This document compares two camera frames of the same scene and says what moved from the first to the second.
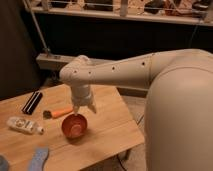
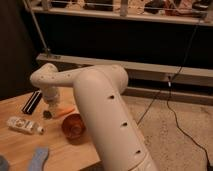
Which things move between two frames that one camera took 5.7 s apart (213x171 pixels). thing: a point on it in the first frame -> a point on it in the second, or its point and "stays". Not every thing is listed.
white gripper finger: x=76 y=109 -> x=53 y=110
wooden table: x=82 y=141 stays
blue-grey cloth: x=39 y=155 stays
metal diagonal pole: x=46 y=49 stays
